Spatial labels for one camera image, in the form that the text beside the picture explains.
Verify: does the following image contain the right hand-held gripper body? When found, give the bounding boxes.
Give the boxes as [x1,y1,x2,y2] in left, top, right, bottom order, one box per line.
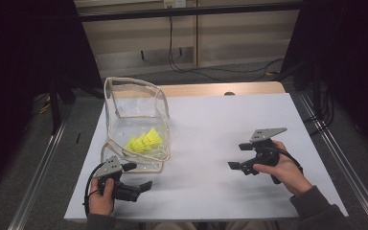
[240,126,288,176]

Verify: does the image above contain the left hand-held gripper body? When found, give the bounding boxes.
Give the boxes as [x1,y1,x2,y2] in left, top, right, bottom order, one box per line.
[93,154,142,203]

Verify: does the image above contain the transparent bag with beige trim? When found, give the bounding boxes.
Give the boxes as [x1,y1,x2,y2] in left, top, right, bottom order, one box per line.
[99,76,173,174]

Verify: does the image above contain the person's right hand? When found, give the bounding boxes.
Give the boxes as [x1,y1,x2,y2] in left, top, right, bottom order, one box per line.
[253,140,314,198]

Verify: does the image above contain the person's left hand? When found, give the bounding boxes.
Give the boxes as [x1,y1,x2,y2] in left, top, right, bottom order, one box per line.
[87,177,116,217]

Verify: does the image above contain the white table sheet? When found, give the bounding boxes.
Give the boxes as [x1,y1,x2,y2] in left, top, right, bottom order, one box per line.
[63,92,349,222]

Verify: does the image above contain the black metal stand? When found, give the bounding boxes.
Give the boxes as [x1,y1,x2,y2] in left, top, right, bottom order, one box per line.
[48,76,78,135]

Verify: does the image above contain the beige wooden cabinet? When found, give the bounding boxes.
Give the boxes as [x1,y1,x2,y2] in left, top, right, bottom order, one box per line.
[75,0,301,78]

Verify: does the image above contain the black curtain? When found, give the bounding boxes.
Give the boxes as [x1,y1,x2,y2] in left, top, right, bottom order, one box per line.
[0,0,104,199]
[281,0,368,157]

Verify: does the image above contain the right hand-held gripper cable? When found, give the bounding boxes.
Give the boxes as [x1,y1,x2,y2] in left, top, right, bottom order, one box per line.
[267,145,305,175]

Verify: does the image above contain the hand-held gripper cable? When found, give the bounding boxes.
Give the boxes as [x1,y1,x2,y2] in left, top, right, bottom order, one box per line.
[267,145,305,175]
[82,162,104,219]

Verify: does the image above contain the left hand-held gripper cable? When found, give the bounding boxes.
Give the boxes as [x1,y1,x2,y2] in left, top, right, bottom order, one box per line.
[82,162,104,219]

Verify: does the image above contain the aluminium floor rail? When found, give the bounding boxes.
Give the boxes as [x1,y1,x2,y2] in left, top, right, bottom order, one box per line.
[298,92,368,230]
[8,104,73,230]

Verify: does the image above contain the black floor cables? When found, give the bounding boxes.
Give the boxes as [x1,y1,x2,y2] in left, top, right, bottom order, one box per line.
[303,82,336,137]

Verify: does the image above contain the yellow floor cable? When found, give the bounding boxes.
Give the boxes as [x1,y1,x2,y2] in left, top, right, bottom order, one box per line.
[37,95,54,114]

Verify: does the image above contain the black socket cable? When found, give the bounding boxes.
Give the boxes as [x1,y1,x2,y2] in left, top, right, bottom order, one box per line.
[168,7,286,82]

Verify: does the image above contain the white wall socket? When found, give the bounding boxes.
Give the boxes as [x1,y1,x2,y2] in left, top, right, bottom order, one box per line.
[163,0,187,9]

